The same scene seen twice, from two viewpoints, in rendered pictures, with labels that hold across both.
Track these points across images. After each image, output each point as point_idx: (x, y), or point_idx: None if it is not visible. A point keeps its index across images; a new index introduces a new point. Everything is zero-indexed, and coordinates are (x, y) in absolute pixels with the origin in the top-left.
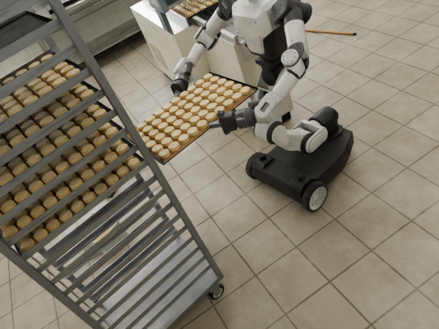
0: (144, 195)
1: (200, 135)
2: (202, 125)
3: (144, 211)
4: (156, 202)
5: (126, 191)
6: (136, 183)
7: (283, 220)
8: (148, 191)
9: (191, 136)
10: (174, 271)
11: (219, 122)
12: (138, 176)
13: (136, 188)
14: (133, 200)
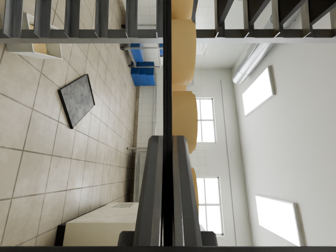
0: (40, 23)
1: (165, 30)
2: (196, 108)
3: (11, 5)
4: (9, 32)
5: (74, 2)
6: (75, 23)
7: None
8: (41, 33)
9: (174, 19)
10: None
11: (267, 249)
12: (82, 33)
13: (66, 11)
14: (49, 3)
